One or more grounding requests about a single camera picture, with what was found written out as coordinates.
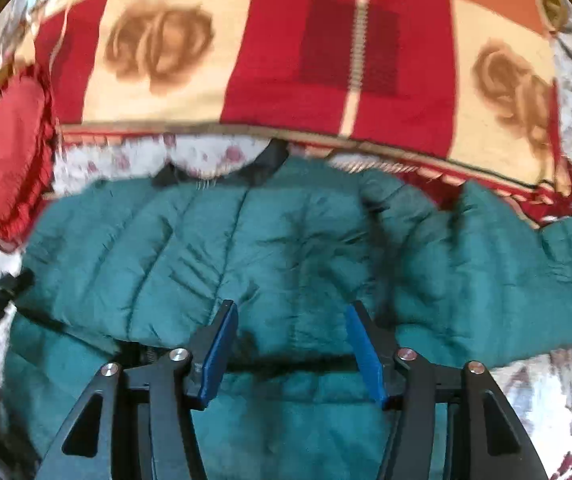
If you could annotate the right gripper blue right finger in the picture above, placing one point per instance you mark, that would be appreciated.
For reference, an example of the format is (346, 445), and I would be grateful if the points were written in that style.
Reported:
(484, 436)

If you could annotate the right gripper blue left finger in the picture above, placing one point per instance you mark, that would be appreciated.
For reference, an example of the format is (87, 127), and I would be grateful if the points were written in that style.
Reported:
(135, 423)

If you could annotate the teal puffer jacket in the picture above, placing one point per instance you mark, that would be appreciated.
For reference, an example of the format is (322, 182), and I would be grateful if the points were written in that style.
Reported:
(127, 268)

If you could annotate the floral bed sheet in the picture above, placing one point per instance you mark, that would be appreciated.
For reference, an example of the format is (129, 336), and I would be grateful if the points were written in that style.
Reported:
(539, 388)

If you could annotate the red heart pillow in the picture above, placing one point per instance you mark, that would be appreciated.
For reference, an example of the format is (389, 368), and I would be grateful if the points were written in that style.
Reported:
(27, 145)

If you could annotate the red checkered rose blanket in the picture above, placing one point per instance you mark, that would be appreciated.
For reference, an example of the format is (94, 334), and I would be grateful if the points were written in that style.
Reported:
(467, 88)

